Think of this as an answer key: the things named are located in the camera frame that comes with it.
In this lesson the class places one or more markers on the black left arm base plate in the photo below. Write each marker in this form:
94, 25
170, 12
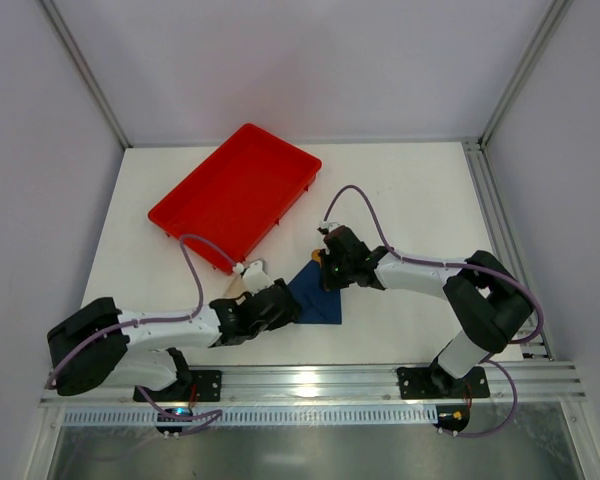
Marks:
197, 385

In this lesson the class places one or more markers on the aluminium right side rail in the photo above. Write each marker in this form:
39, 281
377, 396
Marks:
502, 240

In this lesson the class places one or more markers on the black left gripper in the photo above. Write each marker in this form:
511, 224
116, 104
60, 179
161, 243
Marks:
287, 300

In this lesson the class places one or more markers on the aluminium corner post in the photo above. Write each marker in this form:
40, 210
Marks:
532, 54
72, 49

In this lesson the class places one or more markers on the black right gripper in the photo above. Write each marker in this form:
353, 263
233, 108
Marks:
331, 270

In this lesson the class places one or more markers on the red plastic tray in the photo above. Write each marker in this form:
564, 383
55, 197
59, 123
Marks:
236, 195

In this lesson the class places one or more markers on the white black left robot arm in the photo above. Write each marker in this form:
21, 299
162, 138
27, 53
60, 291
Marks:
101, 343

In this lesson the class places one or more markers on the left black controller board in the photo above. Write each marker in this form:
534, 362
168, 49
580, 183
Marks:
174, 419

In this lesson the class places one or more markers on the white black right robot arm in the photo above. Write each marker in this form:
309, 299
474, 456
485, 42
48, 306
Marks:
486, 300

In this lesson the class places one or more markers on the white slotted cable duct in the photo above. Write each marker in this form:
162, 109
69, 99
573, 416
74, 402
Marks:
269, 416

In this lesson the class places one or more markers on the aluminium right corner post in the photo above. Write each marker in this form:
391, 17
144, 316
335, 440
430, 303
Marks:
532, 54

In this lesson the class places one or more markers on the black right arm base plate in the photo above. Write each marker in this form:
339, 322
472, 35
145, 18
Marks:
432, 382

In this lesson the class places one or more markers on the right black controller board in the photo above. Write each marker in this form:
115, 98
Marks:
452, 418

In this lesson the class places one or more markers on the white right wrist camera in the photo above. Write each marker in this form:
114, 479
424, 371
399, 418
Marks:
327, 224

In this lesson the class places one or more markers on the aluminium left corner post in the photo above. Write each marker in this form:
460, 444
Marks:
72, 49

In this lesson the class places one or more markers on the aluminium rail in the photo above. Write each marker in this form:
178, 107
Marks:
502, 240
535, 381

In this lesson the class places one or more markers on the dark blue paper napkin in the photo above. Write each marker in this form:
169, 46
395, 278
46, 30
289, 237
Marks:
318, 306

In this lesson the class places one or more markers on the black controller board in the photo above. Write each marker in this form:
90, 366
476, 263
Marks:
452, 418
174, 419

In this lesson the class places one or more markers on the aluminium front rail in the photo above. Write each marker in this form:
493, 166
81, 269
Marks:
535, 381

